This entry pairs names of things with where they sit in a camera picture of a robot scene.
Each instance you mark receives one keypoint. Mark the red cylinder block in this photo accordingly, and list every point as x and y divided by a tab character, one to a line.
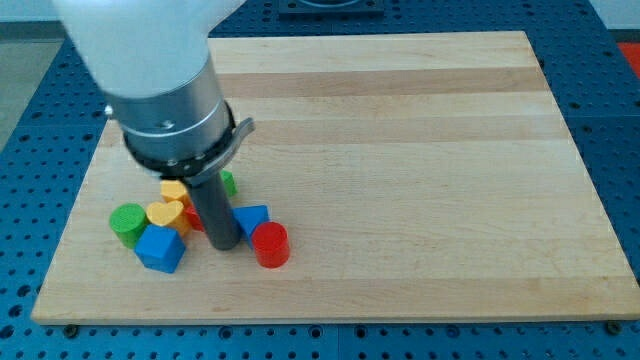
271	244

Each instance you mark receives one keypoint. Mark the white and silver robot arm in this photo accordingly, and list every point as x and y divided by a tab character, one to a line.
151	60

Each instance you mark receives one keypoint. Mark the blue triangle block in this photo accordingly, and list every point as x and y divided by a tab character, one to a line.
249	218

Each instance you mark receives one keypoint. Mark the green block behind tool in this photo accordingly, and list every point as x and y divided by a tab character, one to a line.
228	183

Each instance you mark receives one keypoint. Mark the wooden board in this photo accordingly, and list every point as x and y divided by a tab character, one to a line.
420	177

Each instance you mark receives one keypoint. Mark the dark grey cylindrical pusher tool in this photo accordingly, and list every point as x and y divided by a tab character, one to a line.
215	212

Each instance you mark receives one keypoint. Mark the red block behind tool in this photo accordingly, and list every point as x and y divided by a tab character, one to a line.
194	218

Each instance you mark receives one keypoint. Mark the yellow pentagon block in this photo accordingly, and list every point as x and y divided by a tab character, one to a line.
174	190

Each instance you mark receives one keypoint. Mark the yellow heart block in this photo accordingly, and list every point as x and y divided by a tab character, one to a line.
170	215

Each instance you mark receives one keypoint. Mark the blue cube block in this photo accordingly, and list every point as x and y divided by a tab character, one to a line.
160	248

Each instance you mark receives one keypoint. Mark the green cylinder block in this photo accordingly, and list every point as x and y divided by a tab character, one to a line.
128	222

